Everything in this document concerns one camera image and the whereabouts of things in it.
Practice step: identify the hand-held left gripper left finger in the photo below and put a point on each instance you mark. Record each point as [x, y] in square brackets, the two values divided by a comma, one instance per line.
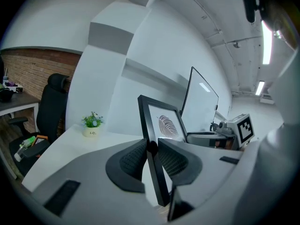
[93, 184]

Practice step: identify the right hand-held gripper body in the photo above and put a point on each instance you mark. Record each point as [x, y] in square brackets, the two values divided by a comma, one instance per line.
[243, 130]

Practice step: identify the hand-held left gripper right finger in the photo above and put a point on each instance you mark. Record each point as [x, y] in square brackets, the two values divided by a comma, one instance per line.
[206, 167]

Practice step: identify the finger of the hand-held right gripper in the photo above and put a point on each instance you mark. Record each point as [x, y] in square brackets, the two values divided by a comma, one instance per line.
[204, 140]

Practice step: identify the black framed nature print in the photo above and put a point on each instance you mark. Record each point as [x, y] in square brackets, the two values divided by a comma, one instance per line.
[164, 123]

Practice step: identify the white table top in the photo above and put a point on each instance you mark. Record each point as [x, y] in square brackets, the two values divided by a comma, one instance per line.
[70, 146]

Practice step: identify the black-framed whiteboard on stand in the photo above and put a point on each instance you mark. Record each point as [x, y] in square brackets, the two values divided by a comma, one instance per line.
[201, 102]

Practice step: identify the white air conditioner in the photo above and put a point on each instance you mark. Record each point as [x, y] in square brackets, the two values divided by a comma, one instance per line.
[267, 98]

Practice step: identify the ceiling tube light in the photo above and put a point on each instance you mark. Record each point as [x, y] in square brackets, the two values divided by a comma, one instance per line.
[266, 43]
[259, 88]

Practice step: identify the small potted flower plant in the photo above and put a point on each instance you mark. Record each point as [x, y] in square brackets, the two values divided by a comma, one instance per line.
[91, 129]

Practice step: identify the orange-edged flat case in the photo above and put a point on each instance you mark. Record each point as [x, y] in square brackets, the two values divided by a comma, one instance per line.
[40, 140]

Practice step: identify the green plastic bottle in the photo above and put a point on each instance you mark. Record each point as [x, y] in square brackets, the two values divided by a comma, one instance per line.
[24, 147]

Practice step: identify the black office chair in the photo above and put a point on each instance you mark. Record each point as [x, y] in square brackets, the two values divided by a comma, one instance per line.
[50, 107]

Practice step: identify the grey top table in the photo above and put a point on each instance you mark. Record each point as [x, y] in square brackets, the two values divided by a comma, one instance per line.
[16, 102]

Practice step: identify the person's head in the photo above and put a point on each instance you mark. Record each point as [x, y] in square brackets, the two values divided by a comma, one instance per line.
[279, 13]

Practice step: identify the white purple box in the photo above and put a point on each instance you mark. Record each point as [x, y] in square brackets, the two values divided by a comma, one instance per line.
[15, 88]

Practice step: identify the black head camera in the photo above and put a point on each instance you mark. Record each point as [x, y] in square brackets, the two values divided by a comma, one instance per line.
[249, 6]

